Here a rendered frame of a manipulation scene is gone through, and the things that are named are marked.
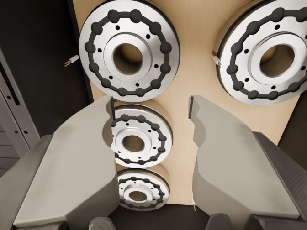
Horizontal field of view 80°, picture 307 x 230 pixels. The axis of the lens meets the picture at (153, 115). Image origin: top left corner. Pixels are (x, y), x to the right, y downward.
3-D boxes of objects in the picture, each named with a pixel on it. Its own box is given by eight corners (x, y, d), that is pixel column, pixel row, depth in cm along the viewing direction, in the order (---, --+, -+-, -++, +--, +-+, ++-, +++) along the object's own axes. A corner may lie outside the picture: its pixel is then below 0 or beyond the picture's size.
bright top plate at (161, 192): (108, 165, 28) (107, 169, 28) (174, 175, 28) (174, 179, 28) (109, 203, 34) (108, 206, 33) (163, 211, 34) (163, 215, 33)
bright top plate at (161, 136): (92, 103, 22) (90, 106, 22) (176, 109, 22) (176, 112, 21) (102, 162, 28) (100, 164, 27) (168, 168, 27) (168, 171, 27)
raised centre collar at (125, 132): (114, 124, 23) (113, 128, 23) (153, 128, 23) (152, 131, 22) (116, 153, 26) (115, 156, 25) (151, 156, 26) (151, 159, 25)
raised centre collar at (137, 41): (100, 31, 17) (98, 32, 17) (152, 31, 17) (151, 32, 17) (108, 80, 20) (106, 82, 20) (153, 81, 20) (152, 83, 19)
